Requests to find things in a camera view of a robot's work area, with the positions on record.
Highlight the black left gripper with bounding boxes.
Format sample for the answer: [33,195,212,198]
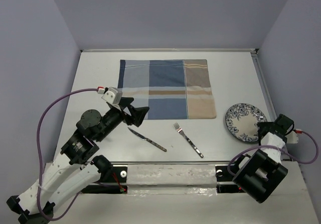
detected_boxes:
[96,96,150,141]

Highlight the blue floral plate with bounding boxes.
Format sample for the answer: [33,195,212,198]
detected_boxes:
[225,103,267,143]

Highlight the blue beige plaid cloth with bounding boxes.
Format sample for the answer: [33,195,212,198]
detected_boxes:
[118,59,217,120]

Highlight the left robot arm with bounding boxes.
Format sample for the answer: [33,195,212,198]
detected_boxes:
[7,97,149,223]

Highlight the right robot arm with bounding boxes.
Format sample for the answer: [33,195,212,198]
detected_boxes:
[231,114,294,203]

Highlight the steel table knife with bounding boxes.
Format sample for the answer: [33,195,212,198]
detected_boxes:
[128,127,167,152]

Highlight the steel fork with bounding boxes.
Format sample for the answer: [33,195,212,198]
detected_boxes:
[174,123,204,158]

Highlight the white front cover panel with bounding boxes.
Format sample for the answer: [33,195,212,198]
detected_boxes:
[126,164,217,187]

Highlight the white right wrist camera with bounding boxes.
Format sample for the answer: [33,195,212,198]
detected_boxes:
[286,131,299,144]

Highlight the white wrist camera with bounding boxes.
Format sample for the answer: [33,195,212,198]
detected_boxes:
[286,131,299,144]
[101,87,122,109]

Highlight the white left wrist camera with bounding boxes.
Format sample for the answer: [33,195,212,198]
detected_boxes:
[101,87,122,109]

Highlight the white table edge rail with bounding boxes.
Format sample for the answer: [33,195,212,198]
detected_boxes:
[80,48,256,53]

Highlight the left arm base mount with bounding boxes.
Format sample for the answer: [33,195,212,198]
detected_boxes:
[81,165,128,194]

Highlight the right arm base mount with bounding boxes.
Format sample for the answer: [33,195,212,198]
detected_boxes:
[215,165,243,194]

